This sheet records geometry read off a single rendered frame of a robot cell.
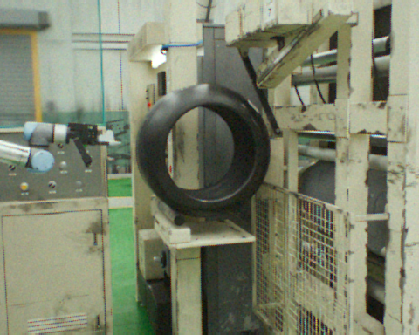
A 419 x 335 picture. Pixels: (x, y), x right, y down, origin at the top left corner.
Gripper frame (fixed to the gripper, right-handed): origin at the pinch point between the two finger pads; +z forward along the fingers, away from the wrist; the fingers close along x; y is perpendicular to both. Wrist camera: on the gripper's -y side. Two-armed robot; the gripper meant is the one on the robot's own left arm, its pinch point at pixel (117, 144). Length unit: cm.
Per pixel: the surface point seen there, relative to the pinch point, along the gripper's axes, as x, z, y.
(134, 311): 116, 33, -120
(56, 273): 51, -20, -72
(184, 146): 25.5, 33.9, 0.1
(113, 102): 892, 72, 29
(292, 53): -18, 64, 43
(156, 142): -11.4, 13.8, 2.8
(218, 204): -12.2, 41.6, -20.2
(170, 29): 27, 22, 53
